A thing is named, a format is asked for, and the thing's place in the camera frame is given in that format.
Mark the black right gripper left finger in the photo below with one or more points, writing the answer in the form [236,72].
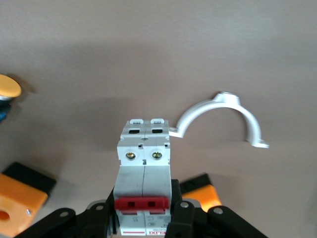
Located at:
[94,223]

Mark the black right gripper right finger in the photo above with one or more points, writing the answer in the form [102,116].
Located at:
[183,218]

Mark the white circuit breaker red lever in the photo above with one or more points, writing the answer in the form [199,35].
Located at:
[143,173]

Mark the orange button box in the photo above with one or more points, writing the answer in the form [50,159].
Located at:
[203,196]
[19,196]

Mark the small white pipe clamp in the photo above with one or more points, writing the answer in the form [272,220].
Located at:
[195,109]

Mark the yellow pushbutton with blue body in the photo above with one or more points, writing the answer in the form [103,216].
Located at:
[8,86]

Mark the brown table cover mat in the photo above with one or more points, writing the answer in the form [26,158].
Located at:
[148,49]

